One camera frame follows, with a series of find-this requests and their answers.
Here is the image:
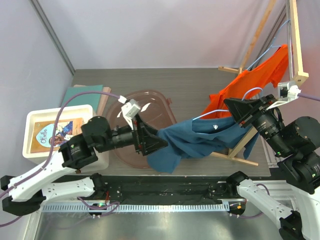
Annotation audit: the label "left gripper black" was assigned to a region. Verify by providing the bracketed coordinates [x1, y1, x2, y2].
[95, 112, 169, 155]

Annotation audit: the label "light blue wire hanger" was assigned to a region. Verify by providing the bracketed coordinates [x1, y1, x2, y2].
[191, 87, 264, 136]

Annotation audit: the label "blue t shirt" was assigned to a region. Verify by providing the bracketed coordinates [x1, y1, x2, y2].
[147, 117, 251, 174]

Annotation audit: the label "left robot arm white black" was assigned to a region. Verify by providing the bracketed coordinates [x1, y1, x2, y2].
[0, 115, 168, 217]

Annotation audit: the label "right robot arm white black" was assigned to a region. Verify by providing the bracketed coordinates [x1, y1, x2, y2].
[224, 94, 320, 240]

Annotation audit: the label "orange t shirt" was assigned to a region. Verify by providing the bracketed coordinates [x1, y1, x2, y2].
[201, 44, 289, 119]

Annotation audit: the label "light blue hanger orange shirt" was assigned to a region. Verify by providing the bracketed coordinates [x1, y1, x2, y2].
[247, 19, 291, 71]

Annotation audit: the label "pink transparent plastic bin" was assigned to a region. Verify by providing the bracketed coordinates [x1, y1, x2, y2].
[106, 90, 177, 169]

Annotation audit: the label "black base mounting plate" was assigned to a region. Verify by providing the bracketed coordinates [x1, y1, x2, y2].
[46, 174, 287, 206]

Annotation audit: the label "wooden clothes rack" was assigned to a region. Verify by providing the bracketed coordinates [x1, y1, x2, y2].
[210, 0, 309, 166]

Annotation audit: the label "teal book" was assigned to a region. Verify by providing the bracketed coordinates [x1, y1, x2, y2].
[61, 85, 104, 112]

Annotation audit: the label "white drawer box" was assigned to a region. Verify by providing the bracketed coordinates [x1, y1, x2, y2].
[22, 104, 96, 164]

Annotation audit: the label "Othello book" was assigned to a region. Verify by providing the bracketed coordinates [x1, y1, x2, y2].
[30, 118, 84, 153]

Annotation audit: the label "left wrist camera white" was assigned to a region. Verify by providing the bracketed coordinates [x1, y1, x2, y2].
[118, 95, 141, 130]

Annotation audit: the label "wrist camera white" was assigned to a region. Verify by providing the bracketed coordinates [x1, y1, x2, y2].
[118, 95, 141, 130]
[267, 80, 301, 110]

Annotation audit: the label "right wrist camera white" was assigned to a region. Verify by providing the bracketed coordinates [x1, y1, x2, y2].
[267, 80, 301, 110]

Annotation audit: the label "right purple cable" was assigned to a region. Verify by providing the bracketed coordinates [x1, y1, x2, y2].
[298, 92, 320, 102]

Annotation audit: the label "purple cable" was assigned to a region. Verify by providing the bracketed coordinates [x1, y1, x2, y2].
[0, 90, 127, 226]
[298, 92, 320, 102]

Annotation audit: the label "white slotted cable duct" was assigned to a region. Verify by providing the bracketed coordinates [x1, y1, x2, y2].
[42, 202, 230, 213]

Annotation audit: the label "aluminium frame rails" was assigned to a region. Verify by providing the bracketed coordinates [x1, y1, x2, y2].
[30, 181, 306, 204]

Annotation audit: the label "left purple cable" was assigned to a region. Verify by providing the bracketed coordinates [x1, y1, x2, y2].
[0, 90, 127, 226]

